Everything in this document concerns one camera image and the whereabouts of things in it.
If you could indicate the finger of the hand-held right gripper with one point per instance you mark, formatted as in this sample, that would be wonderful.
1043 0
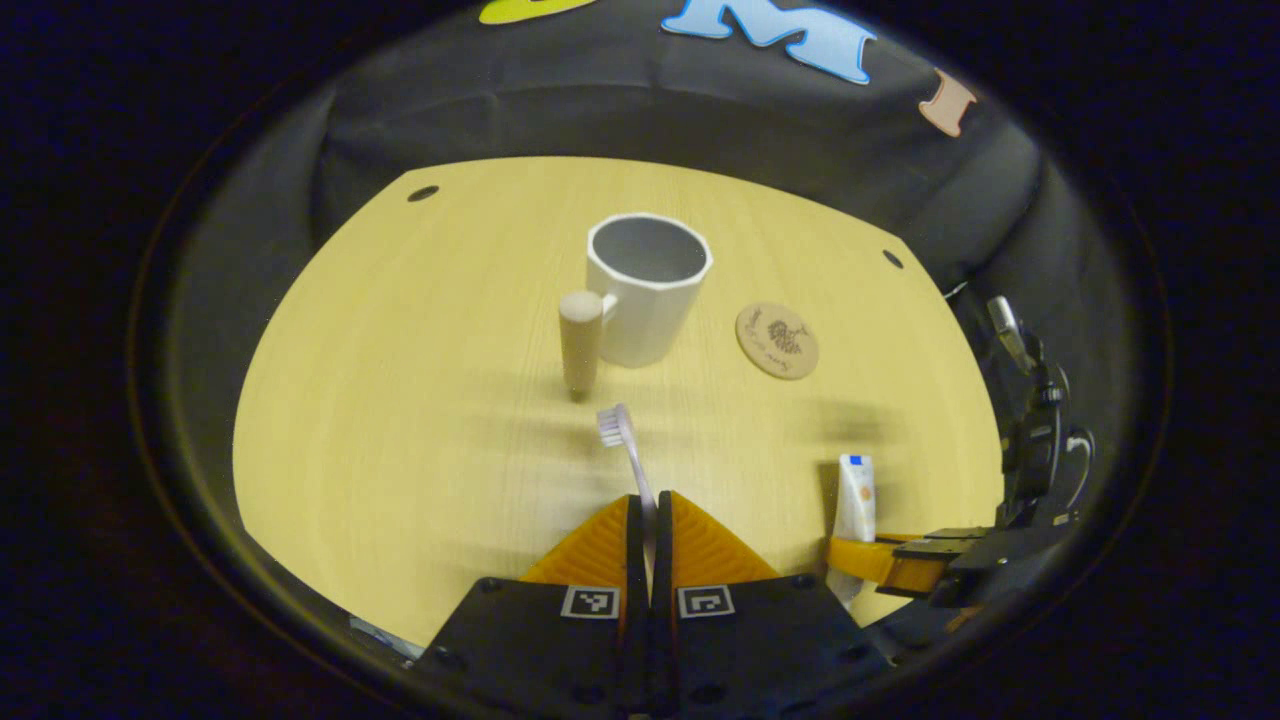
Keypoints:
890 565

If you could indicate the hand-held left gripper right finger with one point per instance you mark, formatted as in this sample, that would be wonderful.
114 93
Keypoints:
760 640

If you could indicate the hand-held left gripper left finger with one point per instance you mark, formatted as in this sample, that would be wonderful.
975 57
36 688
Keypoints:
540 640

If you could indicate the white toothpaste tube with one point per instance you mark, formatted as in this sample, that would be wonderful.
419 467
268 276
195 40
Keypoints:
855 500

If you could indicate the white toothbrush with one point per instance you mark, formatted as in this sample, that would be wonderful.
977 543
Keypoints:
640 480

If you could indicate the round wooden coaster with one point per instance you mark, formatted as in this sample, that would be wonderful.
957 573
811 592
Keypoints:
777 341

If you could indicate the black backdrop cloth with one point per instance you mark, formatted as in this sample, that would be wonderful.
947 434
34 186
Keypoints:
500 120

